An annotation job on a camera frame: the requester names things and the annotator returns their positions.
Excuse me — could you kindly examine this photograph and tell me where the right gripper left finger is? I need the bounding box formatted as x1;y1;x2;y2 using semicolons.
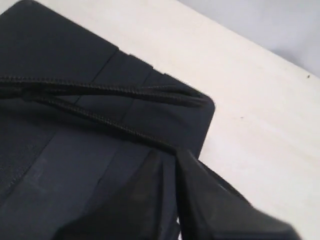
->
53;149;179;240

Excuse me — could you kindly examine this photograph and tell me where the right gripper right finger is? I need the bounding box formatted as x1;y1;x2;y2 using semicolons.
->
175;149;299;240

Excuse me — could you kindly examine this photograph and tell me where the black cord with knot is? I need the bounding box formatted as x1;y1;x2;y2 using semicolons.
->
0;74;213;153

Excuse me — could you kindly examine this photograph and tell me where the black plastic carrying case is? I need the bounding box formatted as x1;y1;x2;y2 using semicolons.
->
0;0;215;240

